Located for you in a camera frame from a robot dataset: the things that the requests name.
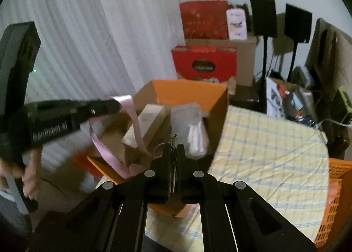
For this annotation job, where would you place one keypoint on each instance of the pink ribbon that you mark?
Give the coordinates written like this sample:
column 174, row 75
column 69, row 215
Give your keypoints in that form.
column 125, row 100

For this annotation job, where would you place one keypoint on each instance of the yellow checked tablecloth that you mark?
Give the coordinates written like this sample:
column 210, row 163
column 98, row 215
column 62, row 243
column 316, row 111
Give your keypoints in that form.
column 275, row 144

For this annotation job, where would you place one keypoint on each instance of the orange cardboard box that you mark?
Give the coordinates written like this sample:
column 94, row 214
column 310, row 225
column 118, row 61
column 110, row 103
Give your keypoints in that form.
column 187, row 92

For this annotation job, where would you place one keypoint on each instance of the white printed box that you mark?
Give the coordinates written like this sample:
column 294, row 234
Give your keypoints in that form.
column 275, row 95

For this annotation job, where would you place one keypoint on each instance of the red patterned gift box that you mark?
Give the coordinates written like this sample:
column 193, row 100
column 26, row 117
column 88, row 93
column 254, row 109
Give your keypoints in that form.
column 203, row 21

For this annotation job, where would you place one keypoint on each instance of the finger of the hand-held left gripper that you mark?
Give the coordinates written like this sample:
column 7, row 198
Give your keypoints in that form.
column 101, row 107

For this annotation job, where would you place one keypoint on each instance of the red box with oval label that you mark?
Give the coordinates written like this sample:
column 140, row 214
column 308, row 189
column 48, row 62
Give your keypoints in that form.
column 206, row 56

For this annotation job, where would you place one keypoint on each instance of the wooden sofa with beige cushions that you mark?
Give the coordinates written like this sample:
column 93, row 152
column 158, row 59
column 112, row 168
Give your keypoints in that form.
column 330, row 56

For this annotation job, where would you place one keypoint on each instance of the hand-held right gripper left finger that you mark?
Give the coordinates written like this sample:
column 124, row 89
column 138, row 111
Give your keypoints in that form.
column 166, row 161

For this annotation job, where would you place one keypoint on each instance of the black speaker on stand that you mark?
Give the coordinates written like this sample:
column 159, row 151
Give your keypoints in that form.
column 298, row 23
column 262, row 15

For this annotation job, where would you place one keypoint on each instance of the white curtain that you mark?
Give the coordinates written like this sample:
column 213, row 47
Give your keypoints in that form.
column 96, row 34

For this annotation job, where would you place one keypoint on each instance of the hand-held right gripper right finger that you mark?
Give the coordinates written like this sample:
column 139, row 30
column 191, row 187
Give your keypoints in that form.
column 181, row 161

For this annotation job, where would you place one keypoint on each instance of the clear plastic bag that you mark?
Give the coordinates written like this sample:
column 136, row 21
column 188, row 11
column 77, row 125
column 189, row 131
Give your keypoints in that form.
column 189, row 125

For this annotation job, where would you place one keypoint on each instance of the person's left hand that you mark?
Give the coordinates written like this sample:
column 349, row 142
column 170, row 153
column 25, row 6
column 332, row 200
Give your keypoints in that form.
column 33, row 169

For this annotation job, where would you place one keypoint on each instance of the orange plastic crate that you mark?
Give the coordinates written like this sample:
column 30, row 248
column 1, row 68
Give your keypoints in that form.
column 335, row 186

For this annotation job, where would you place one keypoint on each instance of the large brown cardboard box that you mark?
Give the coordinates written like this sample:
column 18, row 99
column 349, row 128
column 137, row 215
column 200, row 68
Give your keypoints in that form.
column 246, row 59

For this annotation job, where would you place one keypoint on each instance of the white and pink carton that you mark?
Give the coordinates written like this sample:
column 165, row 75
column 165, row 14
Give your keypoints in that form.
column 236, row 23

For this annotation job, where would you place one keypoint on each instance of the beige carton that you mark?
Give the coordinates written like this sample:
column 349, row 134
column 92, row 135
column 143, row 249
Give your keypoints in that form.
column 151, row 120

